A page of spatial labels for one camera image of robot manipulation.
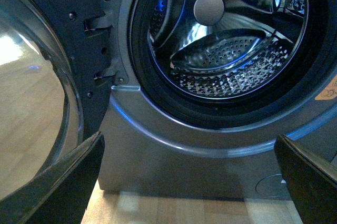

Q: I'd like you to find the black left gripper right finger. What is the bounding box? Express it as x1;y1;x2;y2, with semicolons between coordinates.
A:
274;135;336;223

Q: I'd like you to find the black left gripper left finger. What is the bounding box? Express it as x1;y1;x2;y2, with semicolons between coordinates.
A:
1;132;105;223

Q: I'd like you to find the washing machine glass door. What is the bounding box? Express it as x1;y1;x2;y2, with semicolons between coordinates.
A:
1;0;111;205

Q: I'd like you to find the grey front-load washing machine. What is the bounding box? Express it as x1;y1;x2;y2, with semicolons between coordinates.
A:
98;0;336;199

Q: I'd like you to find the steel washing machine drum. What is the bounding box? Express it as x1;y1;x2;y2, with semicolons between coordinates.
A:
147;0;309;100

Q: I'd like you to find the orange warning sticker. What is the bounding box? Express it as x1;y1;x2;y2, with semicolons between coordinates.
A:
315;75;337;100

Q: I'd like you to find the black rubber door gasket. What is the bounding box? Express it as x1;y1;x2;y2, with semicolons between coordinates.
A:
128;0;336;129

